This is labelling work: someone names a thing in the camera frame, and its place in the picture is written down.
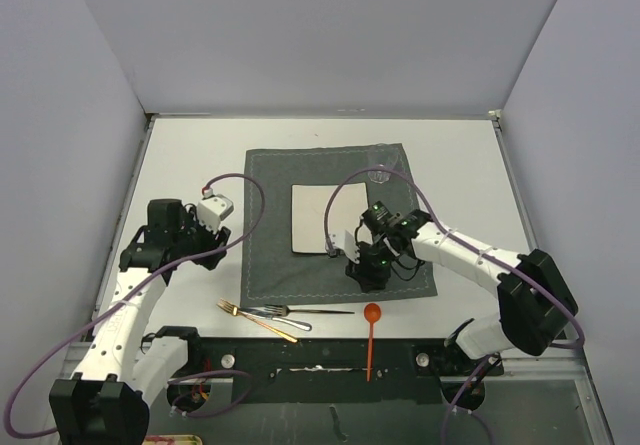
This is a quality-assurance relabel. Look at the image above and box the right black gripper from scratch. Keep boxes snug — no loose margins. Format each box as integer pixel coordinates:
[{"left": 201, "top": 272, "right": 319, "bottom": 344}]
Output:
[{"left": 346, "top": 235, "right": 396, "bottom": 292}]

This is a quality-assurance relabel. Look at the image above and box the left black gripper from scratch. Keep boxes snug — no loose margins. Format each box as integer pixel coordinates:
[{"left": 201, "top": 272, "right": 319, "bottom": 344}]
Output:
[{"left": 173, "top": 208, "right": 229, "bottom": 269}]

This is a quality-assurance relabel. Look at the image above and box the clear plastic cup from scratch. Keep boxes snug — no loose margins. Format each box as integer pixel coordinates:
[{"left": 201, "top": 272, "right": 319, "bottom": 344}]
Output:
[{"left": 367, "top": 143, "right": 400, "bottom": 184}]

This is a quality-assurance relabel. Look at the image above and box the white square plate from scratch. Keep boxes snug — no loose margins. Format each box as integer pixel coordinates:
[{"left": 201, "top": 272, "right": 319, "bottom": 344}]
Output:
[{"left": 291, "top": 183, "right": 369, "bottom": 254}]

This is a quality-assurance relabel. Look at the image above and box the dark grey cloth placemat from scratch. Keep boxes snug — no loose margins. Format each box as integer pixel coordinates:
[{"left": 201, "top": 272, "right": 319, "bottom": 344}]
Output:
[{"left": 240, "top": 146, "right": 438, "bottom": 306}]

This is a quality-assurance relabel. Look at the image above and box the dark handled silver fork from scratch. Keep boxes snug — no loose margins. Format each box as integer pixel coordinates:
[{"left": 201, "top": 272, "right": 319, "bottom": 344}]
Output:
[{"left": 264, "top": 305, "right": 353, "bottom": 317}]

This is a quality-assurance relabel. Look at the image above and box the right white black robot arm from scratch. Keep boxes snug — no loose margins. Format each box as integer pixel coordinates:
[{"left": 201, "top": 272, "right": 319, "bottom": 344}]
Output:
[{"left": 329, "top": 202, "right": 578, "bottom": 374}]

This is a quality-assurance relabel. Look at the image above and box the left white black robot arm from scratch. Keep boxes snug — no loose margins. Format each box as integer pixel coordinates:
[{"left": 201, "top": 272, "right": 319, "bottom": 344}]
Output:
[{"left": 49, "top": 193, "right": 234, "bottom": 444}]

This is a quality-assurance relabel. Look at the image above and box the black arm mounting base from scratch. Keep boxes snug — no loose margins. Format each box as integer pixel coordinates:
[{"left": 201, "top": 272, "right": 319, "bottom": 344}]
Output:
[{"left": 161, "top": 338, "right": 478, "bottom": 411}]

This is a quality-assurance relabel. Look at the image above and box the orange plastic spoon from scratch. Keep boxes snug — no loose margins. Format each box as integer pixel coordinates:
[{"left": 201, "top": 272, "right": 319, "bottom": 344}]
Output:
[{"left": 364, "top": 303, "right": 382, "bottom": 382}]

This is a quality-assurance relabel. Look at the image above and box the gold fork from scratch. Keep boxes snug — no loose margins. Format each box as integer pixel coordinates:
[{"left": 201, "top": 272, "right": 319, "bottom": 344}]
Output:
[{"left": 217, "top": 299, "right": 298, "bottom": 343}]

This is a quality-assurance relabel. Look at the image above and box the silver table knife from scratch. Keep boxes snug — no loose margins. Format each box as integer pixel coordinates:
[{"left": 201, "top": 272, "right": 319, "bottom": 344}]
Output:
[{"left": 240, "top": 307, "right": 313, "bottom": 332}]

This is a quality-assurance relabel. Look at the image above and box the floral tray edge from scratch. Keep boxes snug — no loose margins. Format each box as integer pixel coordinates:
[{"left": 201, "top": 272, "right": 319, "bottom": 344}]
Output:
[{"left": 143, "top": 434, "right": 203, "bottom": 445}]

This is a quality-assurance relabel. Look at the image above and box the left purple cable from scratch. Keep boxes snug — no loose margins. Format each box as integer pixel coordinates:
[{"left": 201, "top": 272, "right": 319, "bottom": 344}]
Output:
[{"left": 2, "top": 172, "right": 266, "bottom": 439}]

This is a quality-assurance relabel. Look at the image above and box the purple cable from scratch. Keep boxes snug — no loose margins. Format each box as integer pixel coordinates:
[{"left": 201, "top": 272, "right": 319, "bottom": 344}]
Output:
[
  {"left": 2, "top": 172, "right": 266, "bottom": 439},
  {"left": 323, "top": 167, "right": 586, "bottom": 445}
]

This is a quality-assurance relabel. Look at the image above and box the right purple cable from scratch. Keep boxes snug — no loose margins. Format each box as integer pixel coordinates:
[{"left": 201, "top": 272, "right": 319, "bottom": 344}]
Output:
[{"left": 323, "top": 167, "right": 586, "bottom": 445}]

